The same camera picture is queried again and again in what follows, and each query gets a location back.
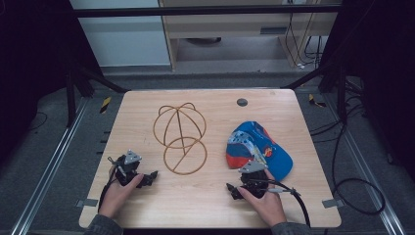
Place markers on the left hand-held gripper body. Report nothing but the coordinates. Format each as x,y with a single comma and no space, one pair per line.
125,171

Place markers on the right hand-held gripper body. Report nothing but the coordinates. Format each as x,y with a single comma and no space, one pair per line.
256,182

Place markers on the blue and red cap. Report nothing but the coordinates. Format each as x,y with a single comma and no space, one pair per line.
261,147

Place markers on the person's left hand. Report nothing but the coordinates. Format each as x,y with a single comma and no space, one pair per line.
115,196

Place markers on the person's right hand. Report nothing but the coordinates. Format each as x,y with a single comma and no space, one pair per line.
266,207

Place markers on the yellow and black tape marker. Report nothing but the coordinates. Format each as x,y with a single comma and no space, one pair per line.
315,101
105,105

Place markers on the grey table grommet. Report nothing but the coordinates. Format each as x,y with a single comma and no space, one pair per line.
242,102

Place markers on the black metal stand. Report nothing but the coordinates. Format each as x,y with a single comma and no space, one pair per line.
341,94
70,94

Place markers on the white cabinet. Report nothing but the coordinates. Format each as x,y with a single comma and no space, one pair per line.
124,39

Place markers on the black curtain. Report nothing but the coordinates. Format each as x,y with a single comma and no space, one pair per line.
29,65
385,65

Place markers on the light wooden desk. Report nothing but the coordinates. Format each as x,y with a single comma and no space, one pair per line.
228,27

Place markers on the grey metal table bracket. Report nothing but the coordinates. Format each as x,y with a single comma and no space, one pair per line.
87,203
332,203

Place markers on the aluminium floor rail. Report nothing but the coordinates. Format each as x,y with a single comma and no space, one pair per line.
368,173
49,166

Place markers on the black horizontal frame bar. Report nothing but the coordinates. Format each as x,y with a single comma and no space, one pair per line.
195,11

